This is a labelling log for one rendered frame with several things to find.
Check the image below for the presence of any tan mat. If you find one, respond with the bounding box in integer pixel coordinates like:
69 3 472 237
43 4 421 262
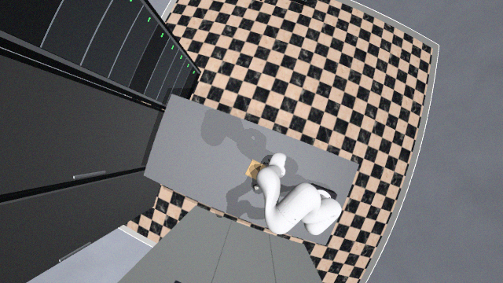
245 159 266 179

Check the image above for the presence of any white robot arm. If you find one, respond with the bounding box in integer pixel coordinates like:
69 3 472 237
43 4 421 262
256 153 342 235

